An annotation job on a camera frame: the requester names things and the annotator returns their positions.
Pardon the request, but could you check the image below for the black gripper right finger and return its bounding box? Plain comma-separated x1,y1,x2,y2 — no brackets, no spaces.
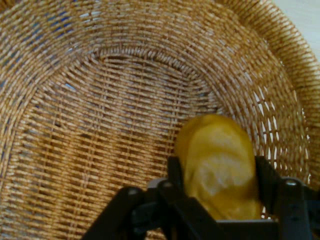
254,155,320,240

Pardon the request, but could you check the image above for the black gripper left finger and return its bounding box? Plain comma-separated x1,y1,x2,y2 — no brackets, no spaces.
81,155,221,240

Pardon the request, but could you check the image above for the woven wicker basket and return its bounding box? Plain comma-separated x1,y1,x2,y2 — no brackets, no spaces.
0,0,320,240

